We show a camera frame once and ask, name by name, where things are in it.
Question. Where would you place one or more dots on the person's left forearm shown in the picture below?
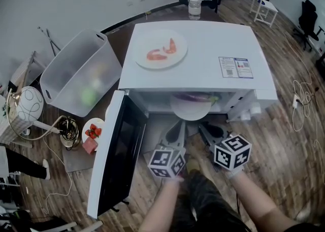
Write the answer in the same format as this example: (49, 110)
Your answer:
(162, 205)

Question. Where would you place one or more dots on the person's right forearm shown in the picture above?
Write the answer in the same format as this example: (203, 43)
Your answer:
(254, 200)

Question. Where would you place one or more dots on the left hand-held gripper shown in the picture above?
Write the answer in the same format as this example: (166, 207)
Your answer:
(165, 161)

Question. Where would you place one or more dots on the person's tan shoe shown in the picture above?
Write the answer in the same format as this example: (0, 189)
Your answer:
(193, 165)

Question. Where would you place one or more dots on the bunch of red strawberries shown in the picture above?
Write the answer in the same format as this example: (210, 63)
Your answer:
(93, 132)

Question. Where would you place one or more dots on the white plate with strawberries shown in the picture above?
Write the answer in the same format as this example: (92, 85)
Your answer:
(97, 121)

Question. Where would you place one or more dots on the white plate with shrimps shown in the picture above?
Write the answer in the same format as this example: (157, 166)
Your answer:
(152, 38)

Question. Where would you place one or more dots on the dark wooden table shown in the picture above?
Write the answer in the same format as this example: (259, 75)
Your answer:
(119, 48)

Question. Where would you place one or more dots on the purple eggplant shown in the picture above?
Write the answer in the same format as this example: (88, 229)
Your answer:
(190, 97)

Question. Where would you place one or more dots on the white table with checkered cloth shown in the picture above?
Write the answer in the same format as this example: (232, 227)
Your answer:
(10, 129)

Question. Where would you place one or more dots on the white microwave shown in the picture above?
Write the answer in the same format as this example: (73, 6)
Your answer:
(203, 48)

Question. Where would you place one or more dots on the black tripod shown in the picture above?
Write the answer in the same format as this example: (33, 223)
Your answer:
(52, 43)

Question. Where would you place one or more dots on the translucent plastic storage bin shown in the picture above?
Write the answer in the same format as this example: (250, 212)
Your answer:
(63, 73)

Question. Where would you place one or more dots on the glass jar with lid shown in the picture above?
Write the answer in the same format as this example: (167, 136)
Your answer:
(195, 7)

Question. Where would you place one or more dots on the orange shrimp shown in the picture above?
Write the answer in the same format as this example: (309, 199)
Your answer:
(156, 55)
(172, 47)

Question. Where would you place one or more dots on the white globe desk lamp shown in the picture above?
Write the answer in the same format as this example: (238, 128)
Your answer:
(29, 104)

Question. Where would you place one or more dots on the white power strip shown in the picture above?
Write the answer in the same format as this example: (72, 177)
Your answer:
(296, 101)

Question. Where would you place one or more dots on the white wooden chair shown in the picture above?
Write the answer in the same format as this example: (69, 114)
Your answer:
(267, 6)

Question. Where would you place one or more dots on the white round plate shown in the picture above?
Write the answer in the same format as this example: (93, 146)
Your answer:
(190, 111)

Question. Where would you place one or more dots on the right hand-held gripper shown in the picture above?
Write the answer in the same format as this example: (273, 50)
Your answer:
(233, 152)

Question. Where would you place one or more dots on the pink meat block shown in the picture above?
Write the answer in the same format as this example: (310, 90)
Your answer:
(90, 145)

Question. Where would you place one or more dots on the person's dark shorts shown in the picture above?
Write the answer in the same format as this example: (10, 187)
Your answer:
(208, 200)

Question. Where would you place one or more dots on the green vegetable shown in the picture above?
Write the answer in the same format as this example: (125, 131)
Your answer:
(89, 97)

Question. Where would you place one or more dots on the small potted plant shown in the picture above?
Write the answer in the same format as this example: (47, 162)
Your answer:
(4, 110)

